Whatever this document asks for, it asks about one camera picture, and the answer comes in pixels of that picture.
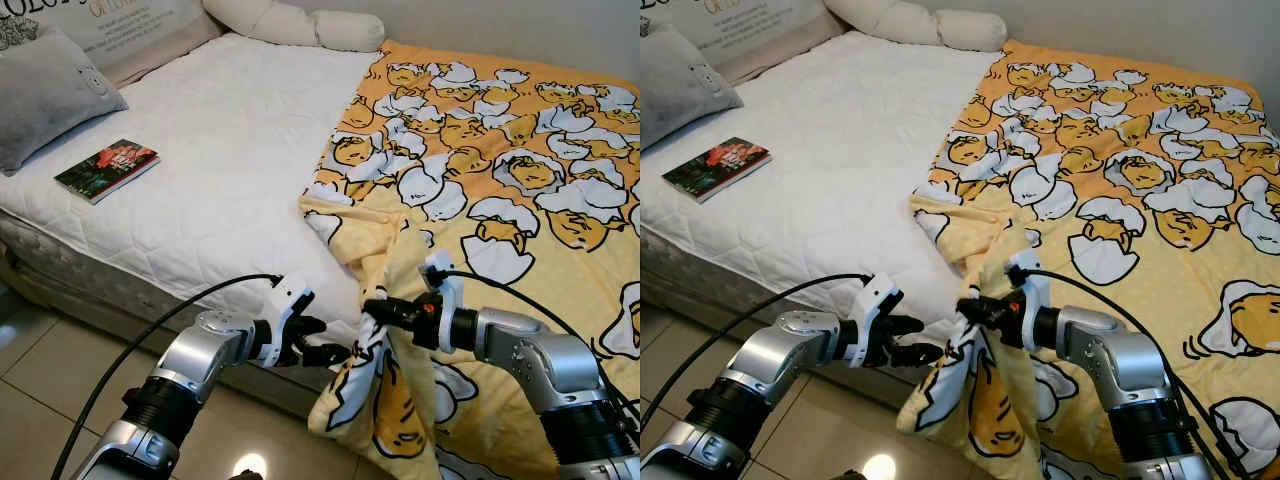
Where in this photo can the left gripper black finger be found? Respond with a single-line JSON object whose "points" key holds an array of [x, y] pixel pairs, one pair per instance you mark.
{"points": [[313, 326], [918, 355], [328, 355], [905, 325]]}

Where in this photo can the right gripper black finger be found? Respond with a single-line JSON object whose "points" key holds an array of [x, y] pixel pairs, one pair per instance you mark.
{"points": [[975, 310], [383, 311]]}

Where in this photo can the yellow egg cartoon blanket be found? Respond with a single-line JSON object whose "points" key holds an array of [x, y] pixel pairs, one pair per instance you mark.
{"points": [[520, 240], [1130, 250]]}

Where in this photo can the dark red cover book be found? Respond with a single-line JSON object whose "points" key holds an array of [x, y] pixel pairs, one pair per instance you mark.
{"points": [[105, 170], [715, 168]]}

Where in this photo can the grey plush pillow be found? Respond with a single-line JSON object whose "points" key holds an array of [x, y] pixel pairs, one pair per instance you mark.
{"points": [[680, 90], [50, 100]]}

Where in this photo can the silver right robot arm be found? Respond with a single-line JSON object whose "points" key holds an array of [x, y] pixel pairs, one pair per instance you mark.
{"points": [[1120, 370], [550, 370]]}

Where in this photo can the grey bed base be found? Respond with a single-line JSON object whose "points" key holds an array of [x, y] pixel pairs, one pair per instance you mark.
{"points": [[740, 290], [120, 300]]}

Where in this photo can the white quilted mattress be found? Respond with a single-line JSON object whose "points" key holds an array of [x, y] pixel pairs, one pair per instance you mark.
{"points": [[230, 150], [850, 140]]}

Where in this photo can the long cream bolster pillow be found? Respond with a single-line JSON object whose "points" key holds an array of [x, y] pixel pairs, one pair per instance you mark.
{"points": [[910, 25], [290, 25]]}

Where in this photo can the grey printed headboard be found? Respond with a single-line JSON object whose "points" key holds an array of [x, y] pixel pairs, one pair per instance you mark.
{"points": [[750, 20], [130, 25]]}

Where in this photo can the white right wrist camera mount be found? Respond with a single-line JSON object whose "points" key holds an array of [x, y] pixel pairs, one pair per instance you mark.
{"points": [[442, 290], [1030, 290]]}

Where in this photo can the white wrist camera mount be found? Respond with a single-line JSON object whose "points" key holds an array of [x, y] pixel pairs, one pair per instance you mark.
{"points": [[288, 300], [876, 298], [442, 290], [1030, 290]]}

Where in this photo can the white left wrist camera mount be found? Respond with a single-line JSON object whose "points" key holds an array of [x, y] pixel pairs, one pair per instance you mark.
{"points": [[876, 298], [288, 300]]}

